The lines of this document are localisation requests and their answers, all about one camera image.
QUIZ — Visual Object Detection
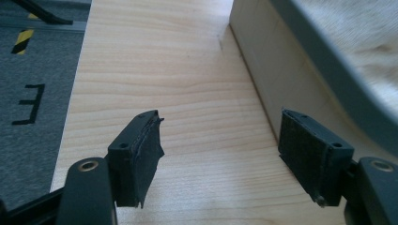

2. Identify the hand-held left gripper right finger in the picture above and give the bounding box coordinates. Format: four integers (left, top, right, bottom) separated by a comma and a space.
277, 108, 356, 208

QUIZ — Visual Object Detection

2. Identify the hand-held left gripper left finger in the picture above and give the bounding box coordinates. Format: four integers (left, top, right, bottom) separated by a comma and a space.
107, 109, 165, 209

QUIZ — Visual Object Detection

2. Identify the grey tray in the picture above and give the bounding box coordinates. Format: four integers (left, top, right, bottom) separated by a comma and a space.
268, 0, 398, 158

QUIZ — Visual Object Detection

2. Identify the beige wooden box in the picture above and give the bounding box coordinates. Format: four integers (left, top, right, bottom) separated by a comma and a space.
229, 0, 398, 165

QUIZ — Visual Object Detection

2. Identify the white fluffy cloth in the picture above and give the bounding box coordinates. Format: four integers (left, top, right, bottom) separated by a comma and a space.
290, 0, 398, 117

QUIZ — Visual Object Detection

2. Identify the black stand leg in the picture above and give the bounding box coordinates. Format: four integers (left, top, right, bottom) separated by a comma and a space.
11, 0, 75, 26

